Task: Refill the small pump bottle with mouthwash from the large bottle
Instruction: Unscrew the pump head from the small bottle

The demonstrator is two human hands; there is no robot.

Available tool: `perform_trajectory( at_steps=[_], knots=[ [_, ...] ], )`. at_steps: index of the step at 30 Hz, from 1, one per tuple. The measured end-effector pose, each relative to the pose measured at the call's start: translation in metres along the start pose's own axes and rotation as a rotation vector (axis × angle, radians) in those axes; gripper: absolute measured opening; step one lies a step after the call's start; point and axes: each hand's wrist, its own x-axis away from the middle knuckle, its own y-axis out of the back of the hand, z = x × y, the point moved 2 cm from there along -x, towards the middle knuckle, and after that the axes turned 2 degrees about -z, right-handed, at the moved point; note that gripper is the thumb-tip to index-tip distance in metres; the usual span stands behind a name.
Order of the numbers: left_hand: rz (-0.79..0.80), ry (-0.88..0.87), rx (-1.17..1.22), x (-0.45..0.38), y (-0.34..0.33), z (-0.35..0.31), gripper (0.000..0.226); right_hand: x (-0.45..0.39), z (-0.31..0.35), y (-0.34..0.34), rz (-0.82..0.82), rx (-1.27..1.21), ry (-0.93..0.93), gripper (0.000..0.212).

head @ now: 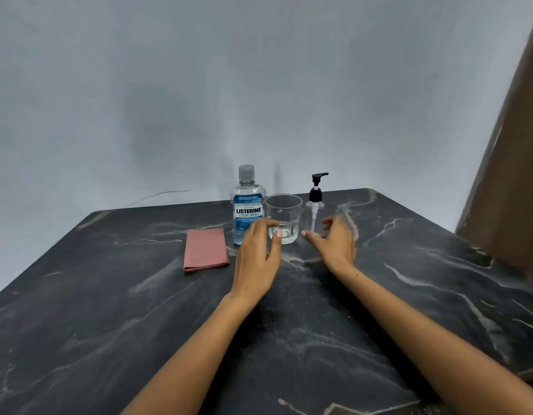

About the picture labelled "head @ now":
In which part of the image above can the black pump dispenser head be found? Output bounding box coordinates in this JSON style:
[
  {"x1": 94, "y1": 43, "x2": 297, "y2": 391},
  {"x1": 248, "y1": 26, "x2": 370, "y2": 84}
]
[{"x1": 308, "y1": 172, "x2": 330, "y2": 234}]

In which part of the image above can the brown wooden door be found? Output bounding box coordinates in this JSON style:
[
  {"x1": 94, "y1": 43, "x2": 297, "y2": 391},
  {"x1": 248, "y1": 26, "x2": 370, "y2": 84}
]
[{"x1": 454, "y1": 3, "x2": 533, "y2": 281}]

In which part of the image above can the small clear bottle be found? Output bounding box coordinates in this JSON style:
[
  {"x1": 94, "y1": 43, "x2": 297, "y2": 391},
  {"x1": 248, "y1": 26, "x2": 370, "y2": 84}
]
[{"x1": 305, "y1": 201, "x2": 326, "y2": 236}]

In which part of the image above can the pink folded cloth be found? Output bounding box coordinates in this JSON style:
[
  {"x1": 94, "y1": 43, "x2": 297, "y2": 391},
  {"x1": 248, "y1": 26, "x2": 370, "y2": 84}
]
[{"x1": 182, "y1": 228, "x2": 231, "y2": 273}]

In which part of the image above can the thin grey wire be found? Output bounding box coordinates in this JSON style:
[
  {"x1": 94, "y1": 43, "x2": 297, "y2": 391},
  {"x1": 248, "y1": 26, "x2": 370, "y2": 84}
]
[{"x1": 124, "y1": 189, "x2": 192, "y2": 209}]

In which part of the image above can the person's left hand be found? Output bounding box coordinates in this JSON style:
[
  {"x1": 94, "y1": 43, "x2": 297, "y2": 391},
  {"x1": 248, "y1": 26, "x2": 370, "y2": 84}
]
[{"x1": 229, "y1": 217, "x2": 284, "y2": 307}]

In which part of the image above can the person's right hand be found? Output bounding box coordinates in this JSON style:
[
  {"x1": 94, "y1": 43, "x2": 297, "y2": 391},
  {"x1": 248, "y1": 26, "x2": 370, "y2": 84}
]
[{"x1": 301, "y1": 214, "x2": 358, "y2": 277}]

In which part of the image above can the large bottle with blue label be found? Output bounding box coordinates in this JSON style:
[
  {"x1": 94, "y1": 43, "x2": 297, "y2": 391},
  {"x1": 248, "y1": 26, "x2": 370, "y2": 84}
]
[{"x1": 229, "y1": 181, "x2": 267, "y2": 246}]

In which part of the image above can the person's left forearm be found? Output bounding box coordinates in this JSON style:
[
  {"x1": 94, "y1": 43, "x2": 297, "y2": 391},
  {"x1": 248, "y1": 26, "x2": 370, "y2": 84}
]
[{"x1": 121, "y1": 292, "x2": 261, "y2": 415}]

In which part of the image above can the person's right forearm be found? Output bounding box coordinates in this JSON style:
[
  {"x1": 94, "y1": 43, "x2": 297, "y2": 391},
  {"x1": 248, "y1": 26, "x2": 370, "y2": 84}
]
[{"x1": 333, "y1": 259, "x2": 533, "y2": 415}]

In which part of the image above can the clear drinking glass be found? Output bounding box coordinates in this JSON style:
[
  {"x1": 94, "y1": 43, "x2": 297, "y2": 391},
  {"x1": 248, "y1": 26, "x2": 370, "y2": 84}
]
[{"x1": 264, "y1": 194, "x2": 303, "y2": 245}]

